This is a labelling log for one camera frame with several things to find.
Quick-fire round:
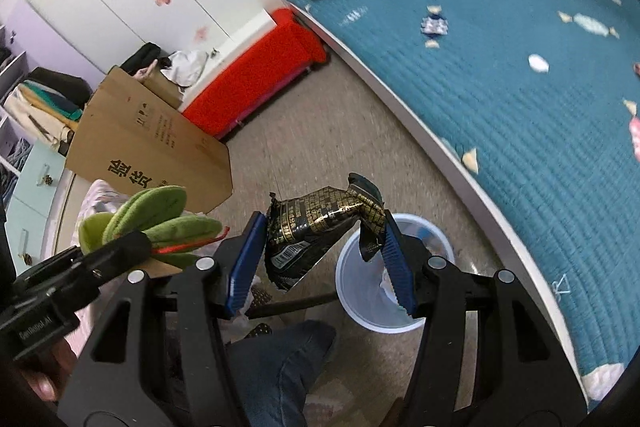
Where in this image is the black gold snack wrapper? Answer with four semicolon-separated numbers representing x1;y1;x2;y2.
265;172;385;291

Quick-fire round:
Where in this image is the green plush leaf toy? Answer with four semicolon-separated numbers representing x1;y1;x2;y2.
78;185;229;269

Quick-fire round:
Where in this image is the light blue trash bin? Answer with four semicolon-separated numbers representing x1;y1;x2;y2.
335;213;456;335

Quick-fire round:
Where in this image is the person's left hand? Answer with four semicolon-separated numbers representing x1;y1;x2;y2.
12;339;77;402

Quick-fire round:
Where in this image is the teal drawer cabinet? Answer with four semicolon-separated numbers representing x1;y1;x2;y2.
6;141;65;274

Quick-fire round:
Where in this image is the pink checkered round tablecloth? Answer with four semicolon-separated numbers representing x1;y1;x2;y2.
60;180;129;357

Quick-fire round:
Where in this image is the large brown cardboard box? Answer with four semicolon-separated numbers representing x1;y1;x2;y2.
65;67;233;213

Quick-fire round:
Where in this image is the purple white shelf unit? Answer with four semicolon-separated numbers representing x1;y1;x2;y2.
1;25;35;208

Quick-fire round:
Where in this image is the hanging clothes row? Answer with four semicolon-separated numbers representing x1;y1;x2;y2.
12;67;93;150

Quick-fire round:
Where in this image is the white plastic bag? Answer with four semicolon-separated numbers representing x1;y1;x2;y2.
160;50;208;89

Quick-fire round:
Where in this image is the red bench with white top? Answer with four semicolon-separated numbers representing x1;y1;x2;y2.
181;8;329;139

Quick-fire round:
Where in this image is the black clothes pile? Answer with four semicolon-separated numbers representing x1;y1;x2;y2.
120;42;171;76

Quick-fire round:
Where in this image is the teal candy-print bed mattress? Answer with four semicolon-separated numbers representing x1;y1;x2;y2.
288;0;639;405

